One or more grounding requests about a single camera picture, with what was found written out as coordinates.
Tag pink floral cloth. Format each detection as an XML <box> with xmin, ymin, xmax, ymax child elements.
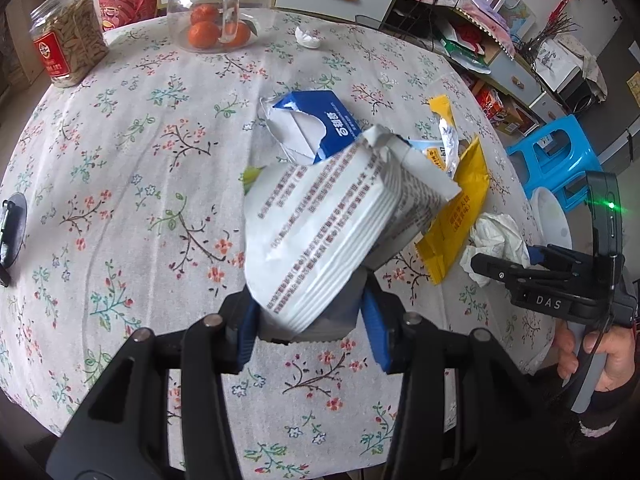
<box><xmin>365</xmin><ymin>0</ymin><xmax>517</xmax><ymax>57</ymax></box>

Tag small white paper scrap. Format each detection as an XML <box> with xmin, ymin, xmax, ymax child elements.
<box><xmin>295</xmin><ymin>26</ymin><xmax>322</xmax><ymax>50</ymax></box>

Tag yellow white sachet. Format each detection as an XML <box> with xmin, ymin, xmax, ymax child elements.
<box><xmin>428</xmin><ymin>95</ymin><xmax>462</xmax><ymax>182</ymax></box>

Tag red snack box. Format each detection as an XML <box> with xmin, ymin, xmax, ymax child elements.
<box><xmin>475</xmin><ymin>87</ymin><xmax>507</xmax><ymax>122</ymax></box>

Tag low wooden cabinet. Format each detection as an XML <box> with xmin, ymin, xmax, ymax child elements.
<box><xmin>267</xmin><ymin>0</ymin><xmax>566</xmax><ymax>127</ymax></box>

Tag blue plastic stool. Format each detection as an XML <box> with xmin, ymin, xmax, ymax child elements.
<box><xmin>506</xmin><ymin>114</ymin><xmax>604</xmax><ymax>211</ymax></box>

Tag white tissue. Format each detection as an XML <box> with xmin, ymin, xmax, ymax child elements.
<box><xmin>459</xmin><ymin>212</ymin><xmax>532</xmax><ymax>289</ymax></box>

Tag plastic jar of snack sticks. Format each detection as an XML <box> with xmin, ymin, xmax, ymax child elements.
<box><xmin>29</xmin><ymin>0</ymin><xmax>111</xmax><ymax>89</ymax></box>

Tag green white plastic bag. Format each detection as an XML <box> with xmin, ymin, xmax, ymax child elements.
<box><xmin>440</xmin><ymin>22</ymin><xmax>492</xmax><ymax>69</ymax></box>

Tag white microwave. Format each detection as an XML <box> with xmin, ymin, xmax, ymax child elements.
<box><xmin>530</xmin><ymin>35</ymin><xmax>609</xmax><ymax>117</ymax></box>

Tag brown cardboard box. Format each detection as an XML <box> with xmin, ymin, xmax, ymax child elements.
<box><xmin>495</xmin><ymin>105</ymin><xmax>532</xmax><ymax>137</ymax></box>

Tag person's right hand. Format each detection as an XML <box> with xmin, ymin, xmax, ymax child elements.
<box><xmin>552</xmin><ymin>317</ymin><xmax>640</xmax><ymax>395</ymax></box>

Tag white green snack bag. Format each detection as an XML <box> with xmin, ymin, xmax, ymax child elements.
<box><xmin>242</xmin><ymin>125</ymin><xmax>463</xmax><ymax>345</ymax></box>

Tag person's right forearm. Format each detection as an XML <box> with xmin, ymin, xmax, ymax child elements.
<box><xmin>575</xmin><ymin>380</ymin><xmax>640</xmax><ymax>466</ymax></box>

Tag dried twigs in vase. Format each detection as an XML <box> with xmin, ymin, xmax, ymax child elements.
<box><xmin>515</xmin><ymin>12</ymin><xmax>584</xmax><ymax>87</ymax></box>

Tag blue paper carton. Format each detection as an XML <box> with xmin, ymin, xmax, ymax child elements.
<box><xmin>258</xmin><ymin>91</ymin><xmax>363</xmax><ymax>165</ymax></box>

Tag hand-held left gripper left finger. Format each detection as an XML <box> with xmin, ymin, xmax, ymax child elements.
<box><xmin>46</xmin><ymin>292</ymin><xmax>263</xmax><ymax>480</ymax></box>

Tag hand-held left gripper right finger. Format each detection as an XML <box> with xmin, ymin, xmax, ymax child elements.
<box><xmin>361</xmin><ymin>272</ymin><xmax>568</xmax><ymax>480</ymax></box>

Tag map print paper bag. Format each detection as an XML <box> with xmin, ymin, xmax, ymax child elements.
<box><xmin>480</xmin><ymin>0</ymin><xmax>539</xmax><ymax>32</ymax></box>

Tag black round clamp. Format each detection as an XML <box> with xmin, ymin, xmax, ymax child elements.
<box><xmin>0</xmin><ymin>192</ymin><xmax>29</xmax><ymax>287</ymax></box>

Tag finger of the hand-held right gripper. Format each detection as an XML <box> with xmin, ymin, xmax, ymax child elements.
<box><xmin>471</xmin><ymin>251</ymin><xmax>556</xmax><ymax>297</ymax></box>
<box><xmin>529</xmin><ymin>244</ymin><xmax>598</xmax><ymax>273</ymax></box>

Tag grey refrigerator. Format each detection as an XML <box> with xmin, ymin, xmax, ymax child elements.
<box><xmin>590</xmin><ymin>0</ymin><xmax>640</xmax><ymax>161</ymax></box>

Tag large yellow packet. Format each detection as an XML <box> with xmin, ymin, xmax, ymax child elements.
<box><xmin>415</xmin><ymin>135</ymin><xmax>491</xmax><ymax>287</ymax></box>

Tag narrow white drawer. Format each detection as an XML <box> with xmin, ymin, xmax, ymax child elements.
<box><xmin>527</xmin><ymin>92</ymin><xmax>564</xmax><ymax>124</ymax></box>

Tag grey white drawer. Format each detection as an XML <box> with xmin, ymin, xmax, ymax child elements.
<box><xmin>487</xmin><ymin>52</ymin><xmax>552</xmax><ymax>107</ymax></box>

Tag orange tangerine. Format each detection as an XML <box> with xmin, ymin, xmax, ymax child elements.
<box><xmin>190</xmin><ymin>4</ymin><xmax>222</xmax><ymax>27</ymax></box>
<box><xmin>225</xmin><ymin>20</ymin><xmax>252</xmax><ymax>49</ymax></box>
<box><xmin>187</xmin><ymin>21</ymin><xmax>222</xmax><ymax>50</ymax></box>

